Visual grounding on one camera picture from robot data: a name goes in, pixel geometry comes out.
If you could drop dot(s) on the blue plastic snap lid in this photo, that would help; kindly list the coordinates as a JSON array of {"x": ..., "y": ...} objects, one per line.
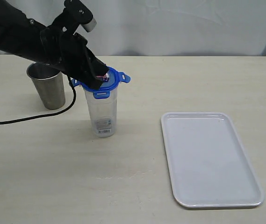
[{"x": 113, "y": 78}]

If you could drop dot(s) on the clear tall plastic container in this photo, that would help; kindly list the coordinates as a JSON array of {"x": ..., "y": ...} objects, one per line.
[{"x": 102, "y": 106}]

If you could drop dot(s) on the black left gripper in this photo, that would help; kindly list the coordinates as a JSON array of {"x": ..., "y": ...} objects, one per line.
[{"x": 70, "y": 55}]

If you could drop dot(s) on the white rectangular plastic tray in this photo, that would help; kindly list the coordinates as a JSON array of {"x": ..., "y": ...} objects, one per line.
[{"x": 208, "y": 165}]

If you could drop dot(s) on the white backdrop curtain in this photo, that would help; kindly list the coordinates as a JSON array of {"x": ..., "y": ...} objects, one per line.
[{"x": 177, "y": 27}]

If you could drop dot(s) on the stainless steel cup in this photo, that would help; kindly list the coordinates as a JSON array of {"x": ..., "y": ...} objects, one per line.
[{"x": 49, "y": 85}]

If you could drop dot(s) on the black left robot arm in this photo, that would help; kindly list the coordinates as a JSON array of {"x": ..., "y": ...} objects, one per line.
[{"x": 20, "y": 35}]

